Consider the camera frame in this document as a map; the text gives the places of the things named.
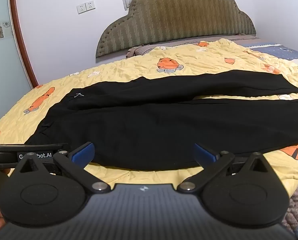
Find blue printed blanket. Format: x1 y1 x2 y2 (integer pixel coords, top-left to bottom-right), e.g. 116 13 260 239
243 41 298 68

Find olive padded headboard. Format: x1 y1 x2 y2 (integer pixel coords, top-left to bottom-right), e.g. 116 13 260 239
96 0 257 58

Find frosted glass door flower stickers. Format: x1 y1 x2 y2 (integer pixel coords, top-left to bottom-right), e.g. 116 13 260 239
0 0 32 135

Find black pants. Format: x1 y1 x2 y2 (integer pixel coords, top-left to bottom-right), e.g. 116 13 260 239
25 70 298 171

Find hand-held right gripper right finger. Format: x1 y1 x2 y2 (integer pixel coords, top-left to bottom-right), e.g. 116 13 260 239
178 142 281 195

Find brown wooden door frame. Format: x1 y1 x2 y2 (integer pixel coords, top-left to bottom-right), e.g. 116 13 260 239
9 0 39 89

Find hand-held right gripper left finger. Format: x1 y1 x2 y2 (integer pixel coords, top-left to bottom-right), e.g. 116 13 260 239
10 142 112 195

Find yellow carrot-print blanket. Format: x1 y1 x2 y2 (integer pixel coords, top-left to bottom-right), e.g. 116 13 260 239
0 38 298 202

